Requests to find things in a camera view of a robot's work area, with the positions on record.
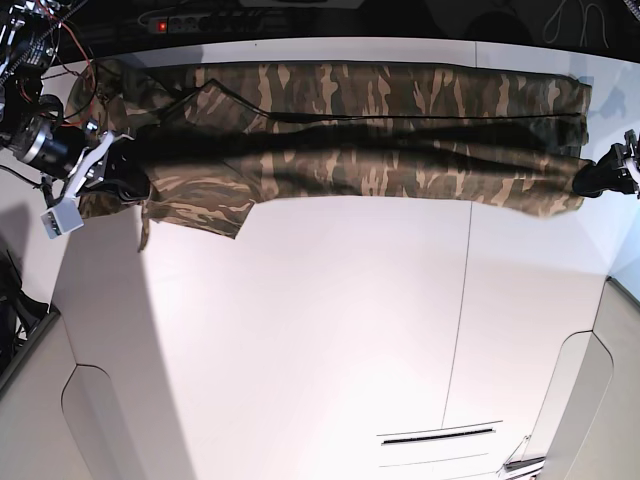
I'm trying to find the camouflage T-shirt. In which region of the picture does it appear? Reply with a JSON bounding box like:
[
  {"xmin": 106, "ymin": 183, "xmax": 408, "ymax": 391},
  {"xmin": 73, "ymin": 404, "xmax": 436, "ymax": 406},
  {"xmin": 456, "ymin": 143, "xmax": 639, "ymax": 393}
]
[{"xmin": 66, "ymin": 59, "xmax": 592, "ymax": 238}]

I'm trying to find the black bag at left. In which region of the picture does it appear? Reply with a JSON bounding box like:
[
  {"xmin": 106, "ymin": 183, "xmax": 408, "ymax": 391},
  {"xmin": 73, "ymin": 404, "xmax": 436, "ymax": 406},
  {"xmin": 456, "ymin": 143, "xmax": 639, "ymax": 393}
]
[{"xmin": 1, "ymin": 244, "xmax": 50, "ymax": 371}]

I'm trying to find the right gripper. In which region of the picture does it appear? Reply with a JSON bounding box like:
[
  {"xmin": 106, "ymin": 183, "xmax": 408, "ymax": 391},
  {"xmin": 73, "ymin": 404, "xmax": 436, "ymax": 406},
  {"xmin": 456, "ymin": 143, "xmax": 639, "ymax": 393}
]
[{"xmin": 42, "ymin": 119, "xmax": 154, "ymax": 206}]

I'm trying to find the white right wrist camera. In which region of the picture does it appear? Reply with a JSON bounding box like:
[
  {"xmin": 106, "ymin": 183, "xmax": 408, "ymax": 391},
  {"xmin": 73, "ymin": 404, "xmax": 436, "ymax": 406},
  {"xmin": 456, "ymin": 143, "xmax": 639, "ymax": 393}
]
[{"xmin": 41, "ymin": 197, "xmax": 84, "ymax": 239}]

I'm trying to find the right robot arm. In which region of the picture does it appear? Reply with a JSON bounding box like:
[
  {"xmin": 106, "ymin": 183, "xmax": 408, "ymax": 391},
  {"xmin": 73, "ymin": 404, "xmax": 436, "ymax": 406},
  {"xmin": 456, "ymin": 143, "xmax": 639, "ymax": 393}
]
[{"xmin": 1, "ymin": 1, "xmax": 150, "ymax": 207}]

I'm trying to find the white power strip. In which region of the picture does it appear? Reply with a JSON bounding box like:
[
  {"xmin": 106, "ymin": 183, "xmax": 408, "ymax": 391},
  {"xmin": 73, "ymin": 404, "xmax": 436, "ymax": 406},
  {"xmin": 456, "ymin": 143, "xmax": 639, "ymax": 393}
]
[{"xmin": 138, "ymin": 11, "xmax": 264, "ymax": 34}]

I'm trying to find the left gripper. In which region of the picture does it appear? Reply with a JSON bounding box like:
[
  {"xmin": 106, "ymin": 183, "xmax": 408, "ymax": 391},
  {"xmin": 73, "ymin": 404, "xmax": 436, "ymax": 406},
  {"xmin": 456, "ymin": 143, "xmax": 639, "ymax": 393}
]
[{"xmin": 572, "ymin": 129, "xmax": 639, "ymax": 198}]

